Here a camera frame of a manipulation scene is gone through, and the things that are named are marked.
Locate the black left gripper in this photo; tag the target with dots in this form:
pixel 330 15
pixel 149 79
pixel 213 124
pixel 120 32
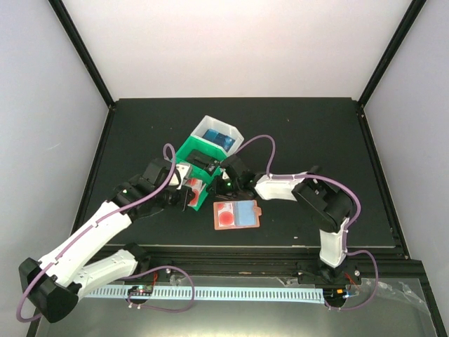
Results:
pixel 186 196

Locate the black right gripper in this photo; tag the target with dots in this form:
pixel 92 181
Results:
pixel 219 192

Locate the tan leather card holder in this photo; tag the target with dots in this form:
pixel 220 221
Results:
pixel 246 215

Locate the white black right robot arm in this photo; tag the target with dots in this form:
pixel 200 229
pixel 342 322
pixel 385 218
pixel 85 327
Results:
pixel 333 207

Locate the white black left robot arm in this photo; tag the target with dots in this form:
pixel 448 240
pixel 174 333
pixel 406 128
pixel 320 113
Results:
pixel 54 284

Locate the red white card stack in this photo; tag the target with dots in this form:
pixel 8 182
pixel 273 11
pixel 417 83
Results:
pixel 197 186

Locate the black vip card stack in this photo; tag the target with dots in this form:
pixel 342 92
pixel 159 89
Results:
pixel 203 161

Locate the blue card stack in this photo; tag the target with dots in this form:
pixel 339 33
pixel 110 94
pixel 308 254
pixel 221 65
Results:
pixel 220 139

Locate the left green plastic bin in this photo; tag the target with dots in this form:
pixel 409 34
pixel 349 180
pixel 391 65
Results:
pixel 207 180

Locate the green plastic bin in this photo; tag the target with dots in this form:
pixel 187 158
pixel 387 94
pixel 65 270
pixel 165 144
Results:
pixel 207 180
pixel 193 143

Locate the white plastic bin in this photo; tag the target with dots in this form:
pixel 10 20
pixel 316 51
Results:
pixel 210 122

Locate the middle green plastic bin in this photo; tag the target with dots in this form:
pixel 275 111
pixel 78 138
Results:
pixel 193 143

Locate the left controller board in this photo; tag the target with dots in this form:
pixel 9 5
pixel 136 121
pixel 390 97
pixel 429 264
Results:
pixel 140 290

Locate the controller board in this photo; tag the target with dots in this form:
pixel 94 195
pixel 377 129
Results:
pixel 140 290
pixel 337 293

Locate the right controller board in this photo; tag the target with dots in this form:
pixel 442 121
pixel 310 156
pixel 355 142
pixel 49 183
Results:
pixel 337 293

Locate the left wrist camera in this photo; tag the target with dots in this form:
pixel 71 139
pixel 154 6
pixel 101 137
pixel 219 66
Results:
pixel 180 176

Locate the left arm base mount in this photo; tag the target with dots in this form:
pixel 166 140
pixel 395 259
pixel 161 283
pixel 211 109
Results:
pixel 148 272

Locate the white slotted cable duct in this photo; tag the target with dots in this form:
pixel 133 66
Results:
pixel 215 293

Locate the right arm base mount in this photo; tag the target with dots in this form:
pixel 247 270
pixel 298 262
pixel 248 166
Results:
pixel 320 274

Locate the black frame post right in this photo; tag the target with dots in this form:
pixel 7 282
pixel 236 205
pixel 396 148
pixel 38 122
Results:
pixel 400 33

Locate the black frame post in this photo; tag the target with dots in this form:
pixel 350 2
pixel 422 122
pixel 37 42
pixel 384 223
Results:
pixel 74 36
pixel 400 33

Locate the black frame post left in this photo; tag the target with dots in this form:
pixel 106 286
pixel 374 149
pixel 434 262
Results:
pixel 74 36

